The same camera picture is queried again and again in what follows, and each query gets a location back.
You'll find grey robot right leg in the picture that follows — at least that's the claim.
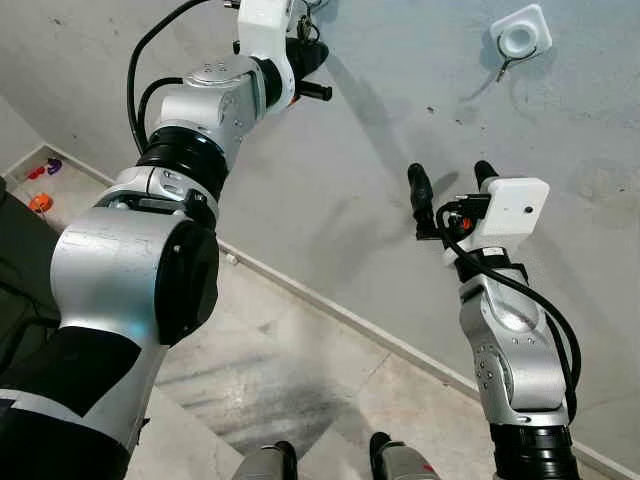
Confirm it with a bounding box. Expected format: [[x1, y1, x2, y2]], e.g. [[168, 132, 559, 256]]
[[370, 432, 436, 480]]

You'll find grey robot leg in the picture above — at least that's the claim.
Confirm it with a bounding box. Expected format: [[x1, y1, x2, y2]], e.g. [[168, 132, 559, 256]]
[[370, 432, 436, 480], [232, 440, 298, 480]]

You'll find grey robot left leg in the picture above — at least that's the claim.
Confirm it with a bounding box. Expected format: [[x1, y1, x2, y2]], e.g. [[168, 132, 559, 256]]
[[232, 440, 298, 480]]

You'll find dark green sofa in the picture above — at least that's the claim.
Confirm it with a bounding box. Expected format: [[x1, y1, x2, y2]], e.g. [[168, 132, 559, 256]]
[[0, 190, 61, 336]]

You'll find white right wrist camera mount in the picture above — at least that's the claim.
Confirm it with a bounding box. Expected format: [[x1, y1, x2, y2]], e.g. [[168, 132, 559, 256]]
[[447, 177, 551, 263]]

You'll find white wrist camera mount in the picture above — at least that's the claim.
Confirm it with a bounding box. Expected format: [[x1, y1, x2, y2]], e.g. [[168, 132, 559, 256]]
[[235, 0, 301, 109], [447, 177, 551, 263]]

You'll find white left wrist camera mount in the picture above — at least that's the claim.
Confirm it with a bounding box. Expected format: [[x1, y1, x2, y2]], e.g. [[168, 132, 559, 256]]
[[235, 0, 301, 109]]

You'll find black right camera cable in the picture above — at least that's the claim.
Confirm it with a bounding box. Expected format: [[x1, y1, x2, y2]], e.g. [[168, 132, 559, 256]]
[[435, 215, 583, 421]]

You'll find black camera cable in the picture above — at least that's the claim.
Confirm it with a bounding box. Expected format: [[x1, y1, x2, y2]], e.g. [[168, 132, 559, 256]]
[[435, 215, 583, 421], [127, 0, 246, 156]]

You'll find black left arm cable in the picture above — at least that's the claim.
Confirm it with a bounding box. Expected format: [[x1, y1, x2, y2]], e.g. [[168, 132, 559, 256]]
[[138, 75, 191, 151]]

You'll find black left camera cable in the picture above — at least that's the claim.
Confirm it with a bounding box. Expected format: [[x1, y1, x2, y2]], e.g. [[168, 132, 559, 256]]
[[127, 0, 246, 156]]

